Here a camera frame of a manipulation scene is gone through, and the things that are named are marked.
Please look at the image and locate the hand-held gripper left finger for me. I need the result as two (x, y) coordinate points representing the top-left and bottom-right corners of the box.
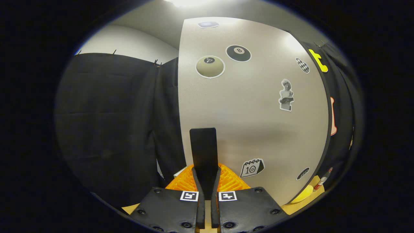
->
(129, 163), (206, 233)

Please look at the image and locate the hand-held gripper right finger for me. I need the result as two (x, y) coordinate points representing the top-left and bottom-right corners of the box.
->
(211, 163), (288, 233)

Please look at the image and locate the dark grey shoe cabinet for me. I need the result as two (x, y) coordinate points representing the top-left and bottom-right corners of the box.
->
(285, 30), (335, 205)

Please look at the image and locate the yellow plush toy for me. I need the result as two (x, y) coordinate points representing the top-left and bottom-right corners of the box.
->
(290, 184), (314, 204)

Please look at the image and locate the small clear bottle red label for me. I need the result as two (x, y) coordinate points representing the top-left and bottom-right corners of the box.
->
(313, 167), (333, 192)

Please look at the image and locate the large ceiling light panel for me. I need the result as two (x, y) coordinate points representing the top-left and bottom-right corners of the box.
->
(163, 0), (211, 7)

